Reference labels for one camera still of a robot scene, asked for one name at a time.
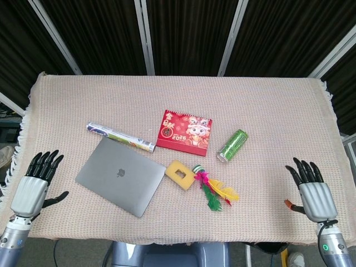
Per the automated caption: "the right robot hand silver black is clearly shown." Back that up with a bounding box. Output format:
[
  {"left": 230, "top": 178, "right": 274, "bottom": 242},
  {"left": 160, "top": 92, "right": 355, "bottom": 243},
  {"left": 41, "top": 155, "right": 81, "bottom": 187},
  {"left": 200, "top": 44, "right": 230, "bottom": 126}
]
[{"left": 284, "top": 157, "right": 339, "bottom": 223}]

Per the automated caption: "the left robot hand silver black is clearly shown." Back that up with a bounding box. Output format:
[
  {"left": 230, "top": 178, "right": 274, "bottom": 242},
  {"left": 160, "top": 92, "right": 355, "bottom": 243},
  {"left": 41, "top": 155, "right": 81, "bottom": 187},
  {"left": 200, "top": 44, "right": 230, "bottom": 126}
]
[{"left": 10, "top": 149, "right": 70, "bottom": 218}]

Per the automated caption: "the colourful feather shuttlecock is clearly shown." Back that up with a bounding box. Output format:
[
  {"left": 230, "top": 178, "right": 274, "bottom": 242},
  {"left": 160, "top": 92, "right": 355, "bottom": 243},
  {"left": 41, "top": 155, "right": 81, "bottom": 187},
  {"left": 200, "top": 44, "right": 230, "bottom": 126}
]
[{"left": 193, "top": 164, "right": 240, "bottom": 212}]

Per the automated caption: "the white shoe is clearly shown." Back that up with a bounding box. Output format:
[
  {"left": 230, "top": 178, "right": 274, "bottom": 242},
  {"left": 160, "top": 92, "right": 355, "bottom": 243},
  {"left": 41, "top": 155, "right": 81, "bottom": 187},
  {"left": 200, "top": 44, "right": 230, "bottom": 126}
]
[
  {"left": 0, "top": 146, "right": 15, "bottom": 168},
  {"left": 288, "top": 252, "right": 306, "bottom": 267}
]

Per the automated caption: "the grey equipment clutter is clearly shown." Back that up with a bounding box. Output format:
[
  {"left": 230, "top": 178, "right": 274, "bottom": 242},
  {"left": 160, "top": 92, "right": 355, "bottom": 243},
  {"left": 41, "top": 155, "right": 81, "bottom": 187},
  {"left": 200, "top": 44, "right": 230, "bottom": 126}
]
[{"left": 0, "top": 108, "right": 23, "bottom": 146}]

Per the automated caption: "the grey closed laptop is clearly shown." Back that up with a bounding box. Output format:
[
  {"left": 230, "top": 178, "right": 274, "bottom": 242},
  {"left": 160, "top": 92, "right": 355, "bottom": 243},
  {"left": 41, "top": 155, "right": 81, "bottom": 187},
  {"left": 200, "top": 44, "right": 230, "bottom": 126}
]
[{"left": 75, "top": 137, "right": 165, "bottom": 219}]

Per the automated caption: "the green drink can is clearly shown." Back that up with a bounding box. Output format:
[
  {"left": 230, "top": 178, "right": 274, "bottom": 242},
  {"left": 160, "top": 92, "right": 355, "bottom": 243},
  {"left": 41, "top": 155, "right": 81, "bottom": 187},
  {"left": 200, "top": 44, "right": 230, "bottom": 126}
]
[{"left": 216, "top": 128, "right": 249, "bottom": 163}]

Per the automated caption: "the printed wrap roll tube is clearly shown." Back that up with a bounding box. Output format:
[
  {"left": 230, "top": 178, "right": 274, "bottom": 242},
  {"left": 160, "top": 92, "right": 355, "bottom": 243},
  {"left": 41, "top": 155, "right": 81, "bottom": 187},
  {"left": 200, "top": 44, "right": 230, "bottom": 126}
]
[{"left": 86, "top": 121, "right": 156, "bottom": 154}]

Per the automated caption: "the yellow sponge with hole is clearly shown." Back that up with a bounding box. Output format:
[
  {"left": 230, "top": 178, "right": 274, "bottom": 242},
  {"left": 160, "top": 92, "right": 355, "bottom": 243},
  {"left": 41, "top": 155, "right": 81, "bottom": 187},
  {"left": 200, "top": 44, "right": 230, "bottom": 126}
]
[{"left": 165, "top": 160, "right": 197, "bottom": 192}]

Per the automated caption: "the red desk calendar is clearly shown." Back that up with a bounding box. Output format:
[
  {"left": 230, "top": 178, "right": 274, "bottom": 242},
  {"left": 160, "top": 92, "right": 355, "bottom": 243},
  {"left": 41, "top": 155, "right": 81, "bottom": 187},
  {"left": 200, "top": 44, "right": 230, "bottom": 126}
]
[{"left": 155, "top": 109, "right": 214, "bottom": 157}]

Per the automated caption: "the grey robot torso base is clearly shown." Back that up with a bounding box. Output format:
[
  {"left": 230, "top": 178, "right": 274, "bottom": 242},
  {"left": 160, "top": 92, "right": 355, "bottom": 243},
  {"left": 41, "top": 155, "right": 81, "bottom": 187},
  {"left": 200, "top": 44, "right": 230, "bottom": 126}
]
[{"left": 111, "top": 241, "right": 231, "bottom": 267}]

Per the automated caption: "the beige fringed tablecloth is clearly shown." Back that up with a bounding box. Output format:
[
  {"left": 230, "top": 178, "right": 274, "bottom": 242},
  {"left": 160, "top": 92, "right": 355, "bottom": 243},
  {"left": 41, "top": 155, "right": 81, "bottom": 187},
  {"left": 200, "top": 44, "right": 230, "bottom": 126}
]
[{"left": 0, "top": 71, "right": 345, "bottom": 246}]

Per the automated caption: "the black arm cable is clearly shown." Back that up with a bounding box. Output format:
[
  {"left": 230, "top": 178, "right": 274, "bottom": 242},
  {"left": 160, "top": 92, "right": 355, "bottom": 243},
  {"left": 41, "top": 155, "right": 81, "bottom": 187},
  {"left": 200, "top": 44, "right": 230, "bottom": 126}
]
[{"left": 317, "top": 219, "right": 339, "bottom": 243}]

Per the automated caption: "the aluminium frame bar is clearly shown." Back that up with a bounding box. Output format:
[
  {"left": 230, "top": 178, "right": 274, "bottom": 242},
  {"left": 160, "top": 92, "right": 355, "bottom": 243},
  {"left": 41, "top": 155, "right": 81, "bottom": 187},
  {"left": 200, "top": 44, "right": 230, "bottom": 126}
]
[
  {"left": 341, "top": 133, "right": 356, "bottom": 152},
  {"left": 0, "top": 91, "right": 26, "bottom": 117},
  {"left": 217, "top": 0, "right": 249, "bottom": 76},
  {"left": 308, "top": 26, "right": 356, "bottom": 80},
  {"left": 27, "top": 0, "right": 82, "bottom": 75},
  {"left": 133, "top": 0, "right": 156, "bottom": 76}
]

